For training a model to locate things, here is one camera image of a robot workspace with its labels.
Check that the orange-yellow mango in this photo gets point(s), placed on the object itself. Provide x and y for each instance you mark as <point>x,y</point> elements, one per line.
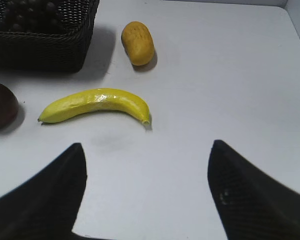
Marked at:
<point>138,43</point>

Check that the dark red apple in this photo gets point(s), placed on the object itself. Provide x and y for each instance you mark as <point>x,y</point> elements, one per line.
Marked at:
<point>9,106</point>

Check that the dark purple grape bunch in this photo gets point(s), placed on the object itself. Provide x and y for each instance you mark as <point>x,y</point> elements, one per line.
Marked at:
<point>31,16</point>

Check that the yellow banana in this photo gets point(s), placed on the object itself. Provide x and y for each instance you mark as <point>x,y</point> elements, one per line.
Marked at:
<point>97,99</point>

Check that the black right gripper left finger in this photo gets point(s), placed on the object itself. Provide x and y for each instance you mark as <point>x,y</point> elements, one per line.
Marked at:
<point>46,206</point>

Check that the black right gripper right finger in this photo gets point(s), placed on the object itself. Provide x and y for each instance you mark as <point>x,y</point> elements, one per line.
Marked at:
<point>251,204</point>

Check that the black woven basket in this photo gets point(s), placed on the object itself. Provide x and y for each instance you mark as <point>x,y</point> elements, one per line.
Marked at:
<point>65,52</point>

